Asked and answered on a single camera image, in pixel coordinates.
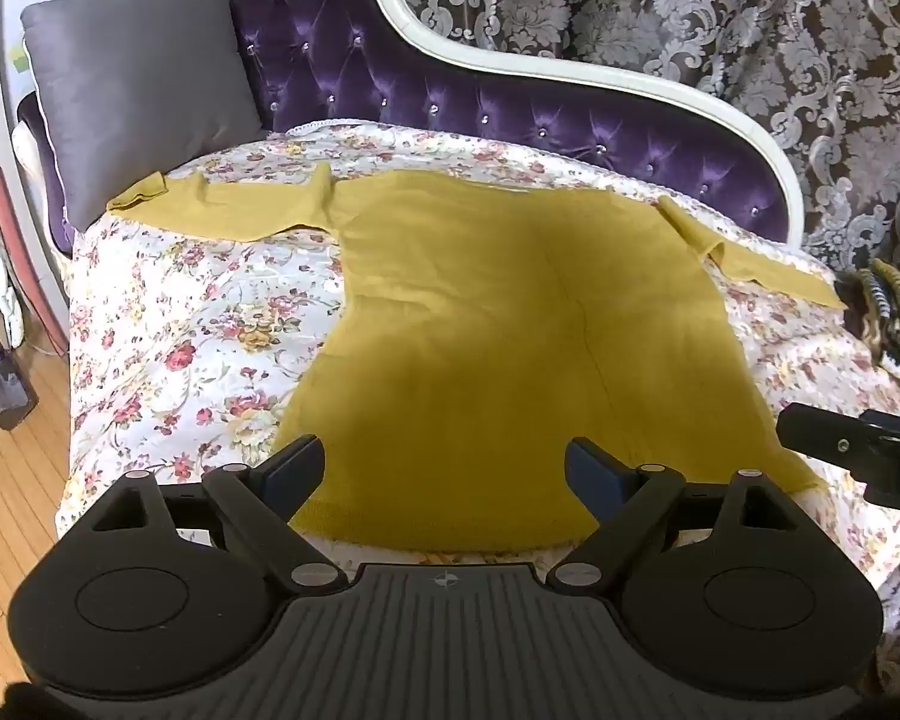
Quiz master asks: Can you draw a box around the white standing frame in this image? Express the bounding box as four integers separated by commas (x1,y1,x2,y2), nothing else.
0,0,70,355

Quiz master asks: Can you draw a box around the stick vacuum cleaner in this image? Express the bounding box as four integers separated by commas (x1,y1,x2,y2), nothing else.
0,300,40,432

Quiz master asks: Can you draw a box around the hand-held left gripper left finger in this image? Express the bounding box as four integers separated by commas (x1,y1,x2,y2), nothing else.
82,433,350,593

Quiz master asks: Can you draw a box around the grey cushion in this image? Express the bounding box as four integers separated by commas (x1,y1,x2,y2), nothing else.
21,0,267,232

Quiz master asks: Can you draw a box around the damask patterned curtain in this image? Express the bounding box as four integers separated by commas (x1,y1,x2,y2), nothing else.
390,0,900,278

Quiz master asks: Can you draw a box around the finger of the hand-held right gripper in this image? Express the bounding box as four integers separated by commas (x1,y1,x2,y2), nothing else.
778,402,872,467

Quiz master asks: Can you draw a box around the purple tufted sofa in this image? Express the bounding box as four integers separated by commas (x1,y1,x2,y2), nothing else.
15,0,805,260

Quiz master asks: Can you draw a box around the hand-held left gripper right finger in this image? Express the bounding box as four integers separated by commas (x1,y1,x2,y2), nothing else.
546,435,807,592

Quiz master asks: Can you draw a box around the yellow knit sweater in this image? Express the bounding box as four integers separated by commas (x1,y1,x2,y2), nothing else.
106,163,847,552

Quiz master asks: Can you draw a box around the striped dark cloth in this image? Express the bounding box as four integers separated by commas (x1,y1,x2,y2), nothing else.
832,259,900,398

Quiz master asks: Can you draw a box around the floral quilted blanket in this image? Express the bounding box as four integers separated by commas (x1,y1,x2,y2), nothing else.
56,118,900,691

